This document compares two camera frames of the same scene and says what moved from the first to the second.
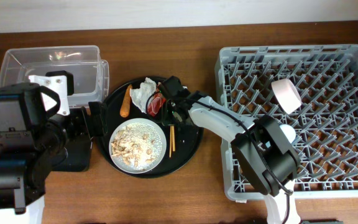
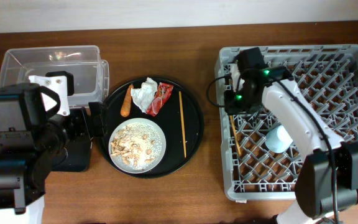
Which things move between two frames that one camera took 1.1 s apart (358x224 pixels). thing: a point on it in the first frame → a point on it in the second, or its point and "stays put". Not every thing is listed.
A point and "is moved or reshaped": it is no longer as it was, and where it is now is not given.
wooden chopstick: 170,141 is moved or reshaped
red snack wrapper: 156,102 stays put
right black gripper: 166,116 → 231,106
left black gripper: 80,114 stays put
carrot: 125,108 stays put
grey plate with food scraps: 137,145 stays put
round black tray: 183,142 stays put
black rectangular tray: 79,144 stays put
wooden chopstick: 173,138 → 183,130
